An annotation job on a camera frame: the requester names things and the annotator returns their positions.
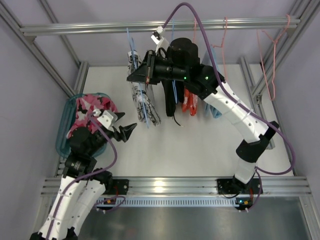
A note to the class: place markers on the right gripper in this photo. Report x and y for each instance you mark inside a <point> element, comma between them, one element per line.
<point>151,69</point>

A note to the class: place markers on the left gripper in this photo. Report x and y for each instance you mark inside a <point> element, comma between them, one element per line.
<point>117,133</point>

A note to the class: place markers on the black white print trousers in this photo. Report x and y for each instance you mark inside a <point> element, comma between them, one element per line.
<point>148,94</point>

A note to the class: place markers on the blue wire hanger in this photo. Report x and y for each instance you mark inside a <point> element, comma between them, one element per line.
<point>173,32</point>
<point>135,63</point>

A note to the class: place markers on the pink camouflage trousers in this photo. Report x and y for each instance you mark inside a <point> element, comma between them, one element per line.
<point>85,106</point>

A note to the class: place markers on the pink wire hanger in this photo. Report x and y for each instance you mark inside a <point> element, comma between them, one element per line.
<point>271,94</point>
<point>222,46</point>

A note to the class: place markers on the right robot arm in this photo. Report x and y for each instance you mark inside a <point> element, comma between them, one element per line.
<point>180,62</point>

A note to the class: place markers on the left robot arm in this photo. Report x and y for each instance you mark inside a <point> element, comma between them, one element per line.
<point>82,184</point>

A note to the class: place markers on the orange white trousers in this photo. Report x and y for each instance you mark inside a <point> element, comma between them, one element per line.
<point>190,102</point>

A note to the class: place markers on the light blue trousers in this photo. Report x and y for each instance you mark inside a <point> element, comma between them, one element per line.
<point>207,61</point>

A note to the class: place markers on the teal plastic basket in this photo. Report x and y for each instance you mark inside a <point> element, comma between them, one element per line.
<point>68,118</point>

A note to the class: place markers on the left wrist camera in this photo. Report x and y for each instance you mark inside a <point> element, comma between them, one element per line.
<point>106,118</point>

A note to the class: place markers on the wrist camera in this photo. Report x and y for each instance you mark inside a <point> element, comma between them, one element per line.
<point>158,37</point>
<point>106,118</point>

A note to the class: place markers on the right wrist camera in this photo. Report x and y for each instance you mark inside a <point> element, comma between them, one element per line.
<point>158,37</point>

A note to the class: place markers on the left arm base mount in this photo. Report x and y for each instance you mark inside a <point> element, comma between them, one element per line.
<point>117,187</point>

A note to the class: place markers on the salmon wire hanger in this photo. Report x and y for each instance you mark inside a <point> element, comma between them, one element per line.
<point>194,31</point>

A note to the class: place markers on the slotted cable duct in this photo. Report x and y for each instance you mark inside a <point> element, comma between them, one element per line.
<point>206,201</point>

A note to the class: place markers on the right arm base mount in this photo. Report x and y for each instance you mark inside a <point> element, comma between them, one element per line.
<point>233,186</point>

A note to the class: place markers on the aluminium frame left post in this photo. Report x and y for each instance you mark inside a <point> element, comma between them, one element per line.
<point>14,24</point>

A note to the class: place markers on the aluminium frame post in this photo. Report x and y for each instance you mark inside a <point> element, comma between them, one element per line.
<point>14,24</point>
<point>302,14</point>

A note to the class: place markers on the aluminium hanging rail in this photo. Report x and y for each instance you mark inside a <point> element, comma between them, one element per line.
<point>59,29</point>

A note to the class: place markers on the aluminium frame right post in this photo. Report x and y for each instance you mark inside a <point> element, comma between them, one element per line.
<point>302,14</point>

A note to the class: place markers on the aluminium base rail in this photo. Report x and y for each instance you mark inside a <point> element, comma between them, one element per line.
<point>273,186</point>

